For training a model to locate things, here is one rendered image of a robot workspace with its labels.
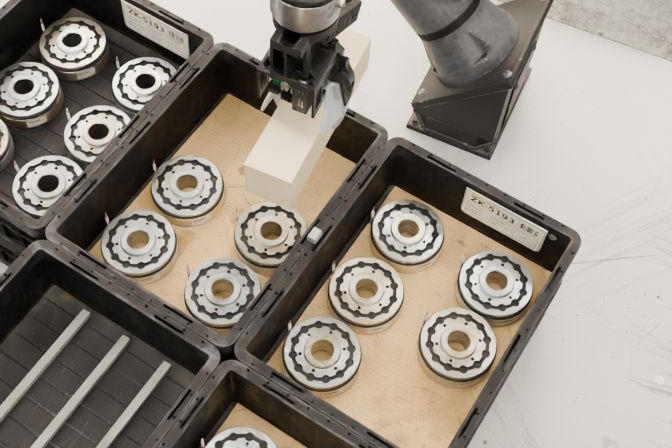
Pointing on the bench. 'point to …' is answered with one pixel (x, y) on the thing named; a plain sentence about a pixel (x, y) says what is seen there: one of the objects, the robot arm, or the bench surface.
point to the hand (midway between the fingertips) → (309, 106)
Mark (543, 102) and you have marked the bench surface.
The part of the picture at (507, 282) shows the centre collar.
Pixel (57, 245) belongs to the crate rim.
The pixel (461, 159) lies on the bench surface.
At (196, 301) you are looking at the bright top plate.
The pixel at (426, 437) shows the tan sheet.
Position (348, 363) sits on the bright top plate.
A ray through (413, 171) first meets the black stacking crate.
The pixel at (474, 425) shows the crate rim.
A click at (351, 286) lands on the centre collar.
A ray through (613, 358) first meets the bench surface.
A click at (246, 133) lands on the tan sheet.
